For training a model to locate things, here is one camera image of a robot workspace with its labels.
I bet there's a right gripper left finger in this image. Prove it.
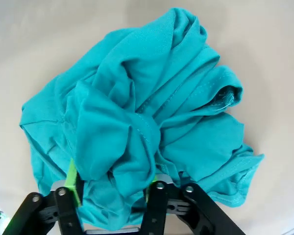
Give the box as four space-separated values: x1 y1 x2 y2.
2 158 86 235

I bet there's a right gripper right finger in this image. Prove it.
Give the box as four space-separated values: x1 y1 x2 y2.
139 175 247 235

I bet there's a teal T-shirt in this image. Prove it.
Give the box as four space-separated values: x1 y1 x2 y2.
19 7 265 232

